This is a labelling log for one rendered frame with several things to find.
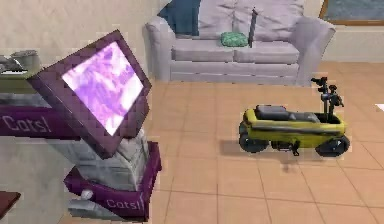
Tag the yellow toy scooter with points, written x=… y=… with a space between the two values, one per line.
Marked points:
x=293 y=128

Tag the dark grey stick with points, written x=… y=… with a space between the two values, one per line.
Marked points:
x=252 y=28

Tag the grey pot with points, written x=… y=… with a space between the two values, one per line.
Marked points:
x=26 y=60

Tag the green cushion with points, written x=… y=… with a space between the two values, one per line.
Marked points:
x=234 y=39

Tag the blue cloth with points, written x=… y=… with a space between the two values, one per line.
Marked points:
x=181 y=16

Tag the pale grey sofa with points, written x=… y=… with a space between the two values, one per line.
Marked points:
x=233 y=56

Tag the wooden framed picture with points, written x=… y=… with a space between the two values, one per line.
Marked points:
x=355 y=11

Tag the dark red brown table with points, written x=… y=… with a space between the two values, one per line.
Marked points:
x=6 y=201

